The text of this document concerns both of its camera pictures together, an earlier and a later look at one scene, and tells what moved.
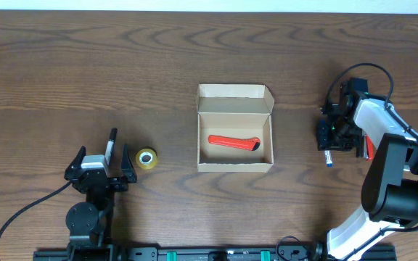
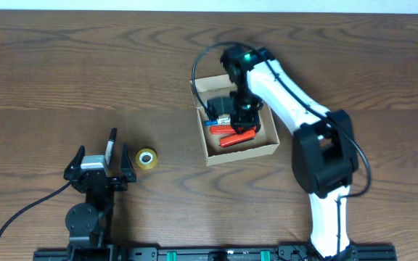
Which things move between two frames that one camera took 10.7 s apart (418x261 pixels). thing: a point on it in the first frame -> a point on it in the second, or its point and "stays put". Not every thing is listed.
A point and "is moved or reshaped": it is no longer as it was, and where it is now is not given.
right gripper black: [334, 141] -> [244, 123]
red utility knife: [251, 143] -> [222, 130]
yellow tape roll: [146, 159] stays put
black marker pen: [113, 133] stays put
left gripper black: [100, 180] stays put
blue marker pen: [329, 158] is moved or reshaped
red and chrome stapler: [368, 147] -> [226, 141]
